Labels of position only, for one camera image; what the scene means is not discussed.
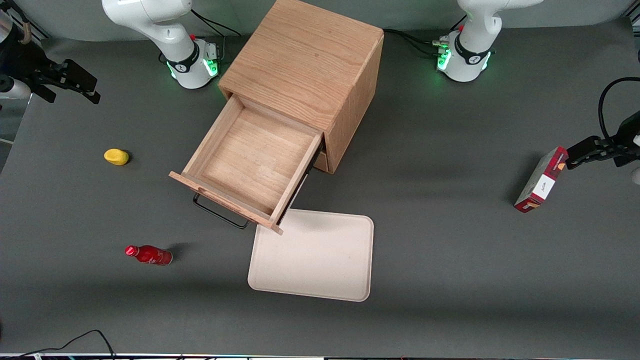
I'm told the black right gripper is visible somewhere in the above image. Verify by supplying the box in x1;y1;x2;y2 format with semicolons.
0;30;101;105

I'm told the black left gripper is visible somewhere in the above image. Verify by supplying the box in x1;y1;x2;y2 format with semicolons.
566;111;640;170

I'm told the wooden drawer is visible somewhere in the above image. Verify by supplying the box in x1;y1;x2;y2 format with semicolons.
169;95;325;236

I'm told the black metal drawer handle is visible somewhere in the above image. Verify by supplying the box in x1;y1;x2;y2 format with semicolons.
192;192;251;230

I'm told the wooden drawer cabinet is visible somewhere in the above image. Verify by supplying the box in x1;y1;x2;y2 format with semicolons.
218;0;385;174

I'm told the red and white box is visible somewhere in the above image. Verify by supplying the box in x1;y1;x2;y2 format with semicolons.
514;146;569;214

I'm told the black metal stand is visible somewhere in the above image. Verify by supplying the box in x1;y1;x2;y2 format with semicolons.
0;0;51;41

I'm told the red bottle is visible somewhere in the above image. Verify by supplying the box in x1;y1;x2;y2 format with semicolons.
125;245;173;266

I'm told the beige plastic tray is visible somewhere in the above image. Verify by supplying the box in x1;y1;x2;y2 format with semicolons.
247;208;375;303

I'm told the black looped gripper cable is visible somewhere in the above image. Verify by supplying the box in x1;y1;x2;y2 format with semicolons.
598;77;640;143

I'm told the black right arm base cable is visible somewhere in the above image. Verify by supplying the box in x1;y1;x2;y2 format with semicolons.
190;9;242;67

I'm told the black arm base cable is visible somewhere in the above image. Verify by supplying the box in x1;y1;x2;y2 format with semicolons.
190;9;242;67
383;15;468;57

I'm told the black left arm base cable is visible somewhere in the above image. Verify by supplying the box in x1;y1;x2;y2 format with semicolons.
383;15;468;57

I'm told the black cable at table edge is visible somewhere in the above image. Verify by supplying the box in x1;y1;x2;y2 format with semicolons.
17;329;117;360

